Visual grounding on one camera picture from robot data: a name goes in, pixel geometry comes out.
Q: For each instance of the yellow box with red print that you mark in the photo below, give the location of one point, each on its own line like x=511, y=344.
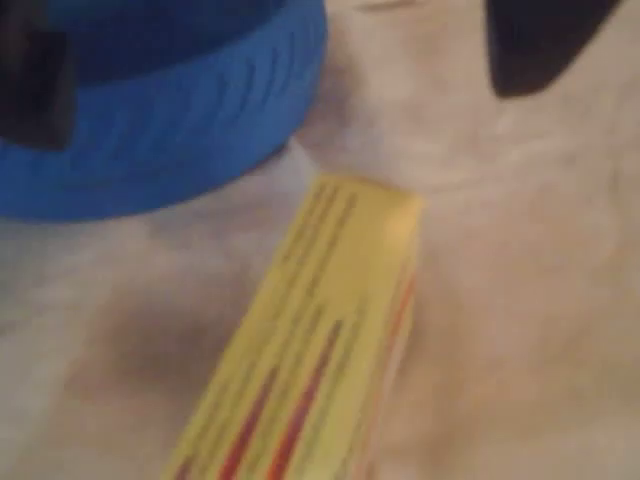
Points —
x=300, y=350

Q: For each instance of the blue plastic bowl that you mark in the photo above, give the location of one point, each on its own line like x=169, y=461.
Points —
x=175, y=125

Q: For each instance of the white cloth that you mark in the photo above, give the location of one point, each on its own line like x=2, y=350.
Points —
x=525, y=300

